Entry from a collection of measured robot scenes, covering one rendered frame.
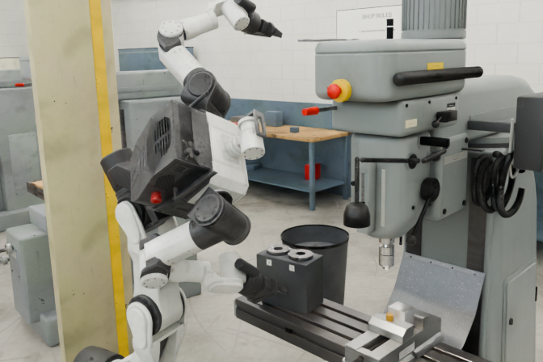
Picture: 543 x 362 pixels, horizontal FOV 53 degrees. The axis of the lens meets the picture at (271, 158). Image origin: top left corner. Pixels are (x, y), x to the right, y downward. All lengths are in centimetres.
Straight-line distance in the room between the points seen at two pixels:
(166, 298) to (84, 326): 133
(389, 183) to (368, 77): 33
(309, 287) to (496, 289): 65
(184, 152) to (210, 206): 16
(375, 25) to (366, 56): 534
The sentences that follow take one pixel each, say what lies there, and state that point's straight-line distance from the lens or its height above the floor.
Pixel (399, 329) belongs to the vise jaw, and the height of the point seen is 105.
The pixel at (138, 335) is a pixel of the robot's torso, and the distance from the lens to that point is 194.
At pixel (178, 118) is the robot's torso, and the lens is 153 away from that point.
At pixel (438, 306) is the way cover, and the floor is 97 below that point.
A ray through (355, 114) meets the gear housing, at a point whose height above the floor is 169.
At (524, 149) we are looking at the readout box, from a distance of 171.
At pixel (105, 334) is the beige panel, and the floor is 37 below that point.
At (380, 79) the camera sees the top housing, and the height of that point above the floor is 179.
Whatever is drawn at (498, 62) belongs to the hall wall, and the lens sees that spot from 605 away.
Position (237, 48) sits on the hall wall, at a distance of 840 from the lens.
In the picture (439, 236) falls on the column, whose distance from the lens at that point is 209.
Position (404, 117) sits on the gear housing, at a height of 168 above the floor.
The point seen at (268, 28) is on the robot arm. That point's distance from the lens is 214.
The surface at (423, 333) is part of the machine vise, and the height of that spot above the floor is 100.
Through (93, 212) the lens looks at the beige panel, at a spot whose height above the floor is 107.
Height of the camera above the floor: 186
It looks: 11 degrees down
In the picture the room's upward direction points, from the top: 1 degrees counter-clockwise
